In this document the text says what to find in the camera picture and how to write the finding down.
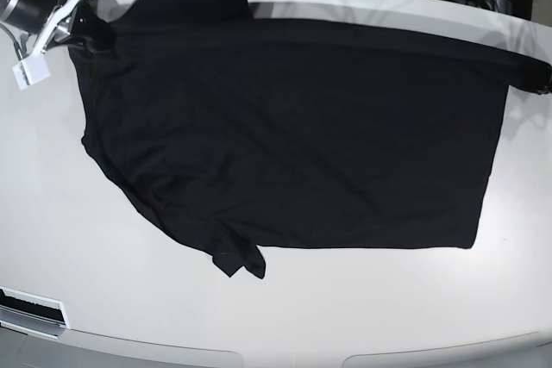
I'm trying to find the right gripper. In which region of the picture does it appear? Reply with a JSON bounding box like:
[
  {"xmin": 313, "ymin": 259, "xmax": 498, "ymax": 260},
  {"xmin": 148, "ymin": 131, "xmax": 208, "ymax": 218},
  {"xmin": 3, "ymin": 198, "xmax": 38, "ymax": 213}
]
[{"xmin": 1, "ymin": 0, "xmax": 65, "ymax": 34}]

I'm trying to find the black t-shirt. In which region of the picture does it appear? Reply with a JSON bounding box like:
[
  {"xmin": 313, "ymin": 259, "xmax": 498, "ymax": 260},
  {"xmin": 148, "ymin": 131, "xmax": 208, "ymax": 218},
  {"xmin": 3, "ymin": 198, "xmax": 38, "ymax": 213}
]
[{"xmin": 70, "ymin": 0, "xmax": 551, "ymax": 278}]

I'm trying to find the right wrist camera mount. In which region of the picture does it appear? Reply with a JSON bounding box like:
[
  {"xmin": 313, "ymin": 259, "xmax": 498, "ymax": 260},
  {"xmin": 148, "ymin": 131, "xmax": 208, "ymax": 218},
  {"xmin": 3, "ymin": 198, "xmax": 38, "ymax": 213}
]
[{"xmin": 13, "ymin": 0, "xmax": 89, "ymax": 90}]

